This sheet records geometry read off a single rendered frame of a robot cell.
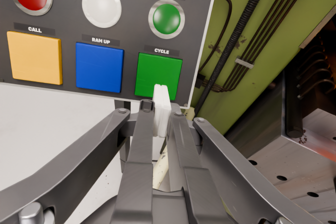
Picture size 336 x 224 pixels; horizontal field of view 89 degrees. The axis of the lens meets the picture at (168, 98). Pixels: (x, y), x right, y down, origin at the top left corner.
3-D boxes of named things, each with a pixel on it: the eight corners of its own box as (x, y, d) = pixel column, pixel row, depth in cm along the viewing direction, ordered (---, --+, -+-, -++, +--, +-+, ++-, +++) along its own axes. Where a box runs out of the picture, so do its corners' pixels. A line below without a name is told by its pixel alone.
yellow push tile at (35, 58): (60, 85, 29) (58, 39, 27) (12, 78, 28) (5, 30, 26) (65, 82, 31) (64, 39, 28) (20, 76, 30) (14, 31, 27)
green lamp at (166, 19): (172, 41, 27) (178, 14, 24) (147, 30, 28) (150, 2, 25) (180, 33, 29) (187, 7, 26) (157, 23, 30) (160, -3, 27)
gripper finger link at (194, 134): (171, 125, 13) (208, 130, 13) (167, 101, 18) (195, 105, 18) (167, 142, 13) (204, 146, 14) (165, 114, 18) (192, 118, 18)
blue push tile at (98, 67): (119, 93, 30) (122, 50, 28) (75, 87, 29) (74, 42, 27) (121, 90, 32) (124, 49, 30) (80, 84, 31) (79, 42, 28)
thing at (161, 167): (143, 222, 50) (144, 220, 46) (128, 212, 51) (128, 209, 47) (194, 116, 78) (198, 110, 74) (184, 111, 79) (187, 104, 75)
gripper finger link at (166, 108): (162, 107, 14) (171, 108, 14) (161, 84, 21) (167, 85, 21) (157, 137, 15) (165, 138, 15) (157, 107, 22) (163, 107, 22)
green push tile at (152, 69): (174, 101, 31) (182, 60, 29) (134, 95, 31) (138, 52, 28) (173, 97, 33) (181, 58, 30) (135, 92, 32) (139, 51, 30)
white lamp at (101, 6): (109, 30, 26) (106, 0, 23) (84, 19, 27) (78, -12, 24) (121, 23, 28) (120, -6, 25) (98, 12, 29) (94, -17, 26)
